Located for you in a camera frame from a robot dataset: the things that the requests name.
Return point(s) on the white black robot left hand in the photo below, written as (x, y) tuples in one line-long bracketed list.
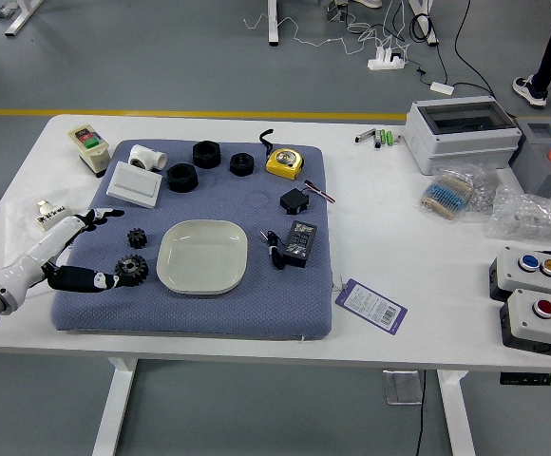
[(38, 249)]

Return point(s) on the big black gear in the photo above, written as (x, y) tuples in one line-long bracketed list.
[(133, 271)]

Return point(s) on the small black gear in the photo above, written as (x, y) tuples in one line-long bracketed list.
[(137, 238)]

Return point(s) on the big black hex nut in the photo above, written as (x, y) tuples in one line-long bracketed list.
[(205, 154), (181, 177)]

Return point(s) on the small black hex nut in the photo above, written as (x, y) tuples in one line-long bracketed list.
[(242, 164)]

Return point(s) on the three-button control box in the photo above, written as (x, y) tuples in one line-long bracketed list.
[(518, 280)]

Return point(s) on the two-button control box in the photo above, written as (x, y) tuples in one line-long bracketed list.
[(532, 328)]

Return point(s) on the white adapter with black print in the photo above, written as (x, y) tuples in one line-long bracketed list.
[(51, 214)]

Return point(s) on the white pipe tee fitting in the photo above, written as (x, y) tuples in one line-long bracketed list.
[(146, 157)]

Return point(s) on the cream square plate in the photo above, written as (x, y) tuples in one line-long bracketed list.
[(202, 256)]

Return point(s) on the blue-grey cushion mat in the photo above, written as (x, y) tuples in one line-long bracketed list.
[(256, 309)]

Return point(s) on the white background table leg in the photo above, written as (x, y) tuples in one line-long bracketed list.
[(21, 16), (273, 24), (425, 21)]

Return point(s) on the black digital display module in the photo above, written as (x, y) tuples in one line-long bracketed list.
[(299, 242)]

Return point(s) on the yellow tape measure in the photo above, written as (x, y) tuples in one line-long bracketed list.
[(285, 164)]

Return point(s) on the purple label tag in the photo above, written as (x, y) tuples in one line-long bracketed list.
[(370, 306)]

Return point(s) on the silver metal connector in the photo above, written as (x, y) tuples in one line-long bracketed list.
[(363, 137)]

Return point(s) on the green battery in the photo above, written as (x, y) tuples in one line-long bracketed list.
[(385, 138), (391, 138)]

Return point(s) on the silver floor plate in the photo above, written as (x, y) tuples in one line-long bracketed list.
[(403, 387)]

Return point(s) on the white power strip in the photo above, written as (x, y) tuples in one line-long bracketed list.
[(387, 62)]

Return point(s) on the bag of blue resistors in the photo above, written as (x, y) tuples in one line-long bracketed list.
[(446, 192)]

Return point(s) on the white power adapter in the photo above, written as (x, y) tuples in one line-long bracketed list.
[(442, 88)]

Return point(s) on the clear bag of screws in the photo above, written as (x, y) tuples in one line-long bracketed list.
[(487, 190)]

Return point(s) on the bubble wrap bag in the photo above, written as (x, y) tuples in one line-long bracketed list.
[(525, 214)]

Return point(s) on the grey block holder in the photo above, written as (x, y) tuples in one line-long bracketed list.
[(539, 161)]

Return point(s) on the black table control panel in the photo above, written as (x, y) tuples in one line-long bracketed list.
[(539, 379)]

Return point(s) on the beige red-green button switch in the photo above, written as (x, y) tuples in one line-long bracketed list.
[(89, 147)]

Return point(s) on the white wall switch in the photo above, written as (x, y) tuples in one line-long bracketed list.
[(134, 184)]

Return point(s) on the grey electrical enclosure box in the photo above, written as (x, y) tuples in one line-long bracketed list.
[(463, 142)]

